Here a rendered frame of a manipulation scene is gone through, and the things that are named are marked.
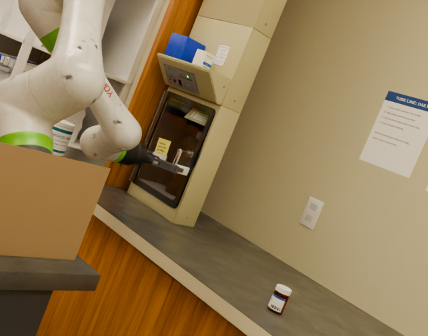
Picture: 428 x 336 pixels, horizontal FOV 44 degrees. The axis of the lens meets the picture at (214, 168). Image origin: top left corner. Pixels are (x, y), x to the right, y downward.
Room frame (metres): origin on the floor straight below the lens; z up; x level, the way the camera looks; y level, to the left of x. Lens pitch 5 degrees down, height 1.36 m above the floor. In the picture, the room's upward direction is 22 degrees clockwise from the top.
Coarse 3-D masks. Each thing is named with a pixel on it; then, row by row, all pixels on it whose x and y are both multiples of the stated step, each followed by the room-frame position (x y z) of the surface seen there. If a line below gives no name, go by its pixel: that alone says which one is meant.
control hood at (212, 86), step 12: (168, 60) 2.05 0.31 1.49; (180, 60) 2.00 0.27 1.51; (192, 72) 1.96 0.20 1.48; (204, 72) 1.90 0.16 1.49; (216, 72) 1.90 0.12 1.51; (168, 84) 2.14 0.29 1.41; (204, 84) 1.94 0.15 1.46; (216, 84) 1.91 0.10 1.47; (228, 84) 1.95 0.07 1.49; (204, 96) 1.98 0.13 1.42; (216, 96) 1.93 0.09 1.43
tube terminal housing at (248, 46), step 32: (192, 32) 2.17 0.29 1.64; (224, 32) 2.05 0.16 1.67; (256, 32) 1.98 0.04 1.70; (224, 64) 2.00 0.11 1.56; (256, 64) 2.02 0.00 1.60; (192, 96) 2.07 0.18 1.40; (224, 128) 2.00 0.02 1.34; (128, 192) 2.17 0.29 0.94; (192, 192) 1.98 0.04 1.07; (192, 224) 2.03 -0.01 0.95
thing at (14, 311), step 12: (0, 300) 1.07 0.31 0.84; (12, 300) 1.09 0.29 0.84; (24, 300) 1.11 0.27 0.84; (36, 300) 1.13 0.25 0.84; (48, 300) 1.16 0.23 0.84; (0, 312) 1.08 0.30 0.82; (12, 312) 1.10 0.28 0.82; (24, 312) 1.12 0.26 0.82; (36, 312) 1.14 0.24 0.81; (0, 324) 1.08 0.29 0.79; (12, 324) 1.11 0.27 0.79; (24, 324) 1.13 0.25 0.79; (36, 324) 1.15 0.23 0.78
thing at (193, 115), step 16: (176, 96) 2.11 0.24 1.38; (176, 112) 2.09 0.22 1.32; (192, 112) 2.03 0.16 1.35; (208, 112) 1.97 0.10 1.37; (160, 128) 2.13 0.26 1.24; (176, 128) 2.07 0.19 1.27; (192, 128) 2.01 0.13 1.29; (208, 128) 1.96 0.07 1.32; (176, 144) 2.04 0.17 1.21; (192, 144) 1.99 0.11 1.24; (192, 160) 1.96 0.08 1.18; (144, 176) 2.12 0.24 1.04; (160, 176) 2.05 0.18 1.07; (176, 176) 2.00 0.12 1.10; (160, 192) 2.03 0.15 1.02; (176, 192) 1.97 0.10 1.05
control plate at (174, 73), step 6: (168, 66) 2.07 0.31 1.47; (168, 72) 2.09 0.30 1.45; (174, 72) 2.06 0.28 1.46; (180, 72) 2.02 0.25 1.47; (186, 72) 1.99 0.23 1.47; (168, 78) 2.11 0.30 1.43; (174, 78) 2.08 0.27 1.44; (180, 78) 2.04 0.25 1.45; (186, 78) 2.01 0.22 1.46; (192, 78) 1.98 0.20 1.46; (174, 84) 2.10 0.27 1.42; (186, 84) 2.03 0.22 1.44; (192, 84) 2.00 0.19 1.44; (192, 90) 2.02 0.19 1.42
